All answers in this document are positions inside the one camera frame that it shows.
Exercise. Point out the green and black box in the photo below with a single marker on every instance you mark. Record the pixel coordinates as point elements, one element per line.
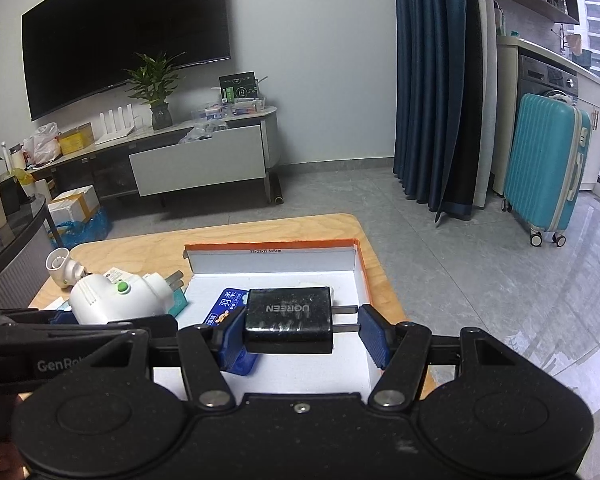
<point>237,85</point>

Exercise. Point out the clear plastic organizer tray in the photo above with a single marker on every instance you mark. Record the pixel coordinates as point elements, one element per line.
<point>230,110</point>

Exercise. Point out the teal carton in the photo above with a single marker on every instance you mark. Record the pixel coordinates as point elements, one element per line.
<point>180,302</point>

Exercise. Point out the teal suitcase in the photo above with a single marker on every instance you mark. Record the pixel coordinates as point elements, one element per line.
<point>545,160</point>

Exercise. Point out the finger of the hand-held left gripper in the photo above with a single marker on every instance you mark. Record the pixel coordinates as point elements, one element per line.
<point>62,317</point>
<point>145,327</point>

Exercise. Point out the black glass side table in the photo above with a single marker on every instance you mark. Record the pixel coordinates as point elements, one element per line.
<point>15,260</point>

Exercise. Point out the white laundry counter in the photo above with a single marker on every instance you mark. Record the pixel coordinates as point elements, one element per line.
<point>592,90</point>

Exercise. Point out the taped cardboard box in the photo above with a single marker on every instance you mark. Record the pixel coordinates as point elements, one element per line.
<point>72,205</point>

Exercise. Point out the black tube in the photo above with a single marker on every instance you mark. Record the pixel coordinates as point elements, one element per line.
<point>275,189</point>

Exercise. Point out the blue packet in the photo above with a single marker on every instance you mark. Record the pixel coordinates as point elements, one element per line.
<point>225,305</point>

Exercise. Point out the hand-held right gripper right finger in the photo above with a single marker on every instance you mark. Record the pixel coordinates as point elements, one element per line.
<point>375,340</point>

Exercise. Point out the orange-rimmed white cardboard box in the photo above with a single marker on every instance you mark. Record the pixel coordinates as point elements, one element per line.
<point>280,270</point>

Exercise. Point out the clear plastic bags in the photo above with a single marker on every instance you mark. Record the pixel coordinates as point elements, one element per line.
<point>202,134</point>

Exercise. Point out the white router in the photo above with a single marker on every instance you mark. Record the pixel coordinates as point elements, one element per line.
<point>115,132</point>

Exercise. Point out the green potted bamboo plant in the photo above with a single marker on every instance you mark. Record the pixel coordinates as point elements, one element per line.
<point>152,80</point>

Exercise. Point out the white plastic bag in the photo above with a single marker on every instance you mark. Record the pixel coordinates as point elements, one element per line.
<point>42,145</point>

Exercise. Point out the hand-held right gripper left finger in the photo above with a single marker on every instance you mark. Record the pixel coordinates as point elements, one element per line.
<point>231,341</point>

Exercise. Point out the small white plug-in device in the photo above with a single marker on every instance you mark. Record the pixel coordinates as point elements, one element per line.
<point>60,265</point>

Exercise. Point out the blue plastic bag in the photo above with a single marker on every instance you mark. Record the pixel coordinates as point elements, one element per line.
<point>92,227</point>

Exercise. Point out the white television cabinet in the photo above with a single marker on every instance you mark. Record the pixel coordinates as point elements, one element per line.
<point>200,160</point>

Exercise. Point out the yellow box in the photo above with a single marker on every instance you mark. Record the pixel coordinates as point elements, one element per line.
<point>76,141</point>

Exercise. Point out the black wall television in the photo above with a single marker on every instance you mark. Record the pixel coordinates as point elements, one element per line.
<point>120,25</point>

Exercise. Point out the dark blue curtain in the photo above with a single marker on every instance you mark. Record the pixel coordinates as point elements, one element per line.
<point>430,85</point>

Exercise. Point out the grey washing machine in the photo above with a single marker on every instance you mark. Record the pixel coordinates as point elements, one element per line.
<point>545,77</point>

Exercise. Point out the black wall charger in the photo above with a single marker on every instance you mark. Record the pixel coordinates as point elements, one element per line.
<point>287,320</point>

